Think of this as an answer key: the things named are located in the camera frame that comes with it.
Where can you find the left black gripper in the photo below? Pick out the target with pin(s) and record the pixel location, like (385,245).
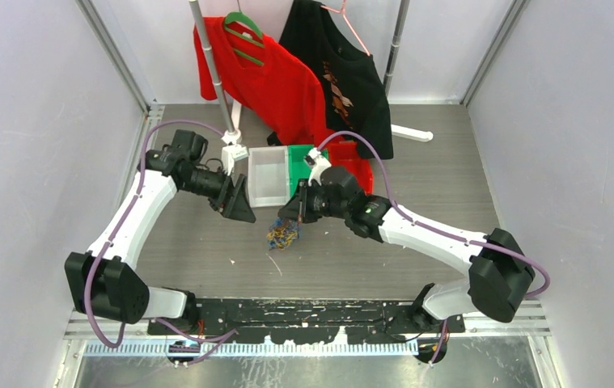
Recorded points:
(231,200)

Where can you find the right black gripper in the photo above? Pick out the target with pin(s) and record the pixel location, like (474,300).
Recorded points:
(298,207)

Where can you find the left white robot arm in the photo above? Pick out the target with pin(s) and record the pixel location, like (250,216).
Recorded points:
(103,280)

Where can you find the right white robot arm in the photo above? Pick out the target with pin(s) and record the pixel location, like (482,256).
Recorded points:
(496,275)

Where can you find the green plastic bin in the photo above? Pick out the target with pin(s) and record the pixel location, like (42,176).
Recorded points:
(297,168)

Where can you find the white plastic bin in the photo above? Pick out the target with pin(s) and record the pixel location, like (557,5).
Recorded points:
(268,180)

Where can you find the red plastic bin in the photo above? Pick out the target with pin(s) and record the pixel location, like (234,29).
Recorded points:
(344,153)

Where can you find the white clothes rack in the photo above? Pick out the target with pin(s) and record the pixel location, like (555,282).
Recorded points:
(232,135)

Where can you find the black t-shirt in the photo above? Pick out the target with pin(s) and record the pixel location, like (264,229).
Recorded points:
(354,96)

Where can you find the red t-shirt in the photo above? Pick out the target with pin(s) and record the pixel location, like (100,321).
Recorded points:
(269,80)

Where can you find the green clothes hanger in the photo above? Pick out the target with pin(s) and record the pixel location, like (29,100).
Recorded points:
(245,37)

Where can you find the pink clothes hanger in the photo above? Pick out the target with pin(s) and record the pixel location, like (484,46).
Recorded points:
(342,11)

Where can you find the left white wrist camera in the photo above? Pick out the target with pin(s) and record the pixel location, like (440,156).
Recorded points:
(231,154)

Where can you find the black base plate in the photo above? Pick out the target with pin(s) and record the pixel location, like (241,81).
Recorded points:
(294,321)

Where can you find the white slotted cable duct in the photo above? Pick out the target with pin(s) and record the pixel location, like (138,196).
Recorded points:
(183,347)

